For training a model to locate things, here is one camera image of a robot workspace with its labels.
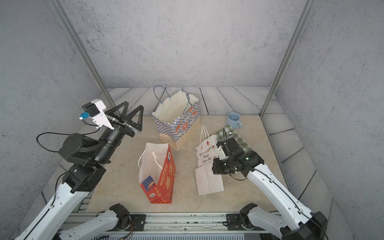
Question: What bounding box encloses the white happy every day bag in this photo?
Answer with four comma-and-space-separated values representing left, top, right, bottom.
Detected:
195, 126, 224, 196

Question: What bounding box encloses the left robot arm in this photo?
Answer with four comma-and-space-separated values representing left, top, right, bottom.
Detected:
17, 99, 144, 240

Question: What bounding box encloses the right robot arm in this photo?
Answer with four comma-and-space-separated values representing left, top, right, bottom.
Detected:
212, 151, 328, 240

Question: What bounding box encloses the red and white paper bag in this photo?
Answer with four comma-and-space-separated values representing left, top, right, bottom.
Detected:
138, 143, 176, 204

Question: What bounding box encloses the blue checkered paper bag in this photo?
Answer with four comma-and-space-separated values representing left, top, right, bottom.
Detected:
152, 88, 201, 151

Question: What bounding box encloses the green checkered cloth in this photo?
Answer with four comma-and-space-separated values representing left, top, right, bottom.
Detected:
214, 125, 253, 152

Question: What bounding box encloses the light blue mug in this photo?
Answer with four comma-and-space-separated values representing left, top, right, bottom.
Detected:
226, 112, 243, 129

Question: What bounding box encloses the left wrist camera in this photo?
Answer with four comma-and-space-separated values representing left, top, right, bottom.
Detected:
79, 99, 115, 130

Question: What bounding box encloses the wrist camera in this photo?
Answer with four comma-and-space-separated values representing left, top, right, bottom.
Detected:
79, 99, 115, 130
217, 137, 245, 161

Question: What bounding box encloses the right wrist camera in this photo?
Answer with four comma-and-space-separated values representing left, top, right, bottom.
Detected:
217, 137, 245, 161

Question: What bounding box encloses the left metal frame post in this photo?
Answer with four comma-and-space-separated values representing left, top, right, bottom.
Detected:
49, 0, 116, 108

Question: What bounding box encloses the metal frame post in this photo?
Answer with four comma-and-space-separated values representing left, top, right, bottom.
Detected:
260, 0, 316, 118
49, 0, 116, 108

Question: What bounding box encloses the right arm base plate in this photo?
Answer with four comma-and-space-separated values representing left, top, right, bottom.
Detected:
223, 214, 243, 231

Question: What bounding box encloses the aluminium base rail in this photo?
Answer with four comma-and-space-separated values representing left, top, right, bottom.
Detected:
59, 211, 319, 240

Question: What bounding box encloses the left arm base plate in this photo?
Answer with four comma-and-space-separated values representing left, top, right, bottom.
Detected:
127, 214, 147, 232

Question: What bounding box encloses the right metal frame post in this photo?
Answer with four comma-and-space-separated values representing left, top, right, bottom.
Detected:
260, 0, 316, 118

